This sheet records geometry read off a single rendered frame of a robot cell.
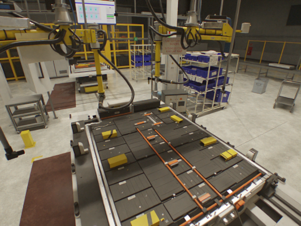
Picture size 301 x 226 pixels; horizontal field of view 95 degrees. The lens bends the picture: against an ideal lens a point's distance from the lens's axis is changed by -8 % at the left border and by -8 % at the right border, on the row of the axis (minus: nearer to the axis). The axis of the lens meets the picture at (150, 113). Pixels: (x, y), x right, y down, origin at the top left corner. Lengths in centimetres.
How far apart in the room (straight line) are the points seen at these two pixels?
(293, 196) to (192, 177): 89
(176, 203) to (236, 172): 58
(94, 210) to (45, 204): 146
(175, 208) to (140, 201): 23
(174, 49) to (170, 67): 155
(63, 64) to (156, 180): 972
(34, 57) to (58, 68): 895
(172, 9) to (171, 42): 353
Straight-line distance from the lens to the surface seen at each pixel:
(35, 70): 398
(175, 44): 225
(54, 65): 1048
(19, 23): 155
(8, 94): 507
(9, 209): 292
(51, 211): 257
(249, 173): 150
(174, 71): 382
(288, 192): 179
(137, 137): 165
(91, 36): 174
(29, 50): 154
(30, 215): 268
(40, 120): 449
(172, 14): 570
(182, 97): 359
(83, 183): 148
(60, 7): 148
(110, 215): 113
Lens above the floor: 195
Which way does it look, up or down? 26 degrees down
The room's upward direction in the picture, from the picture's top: straight up
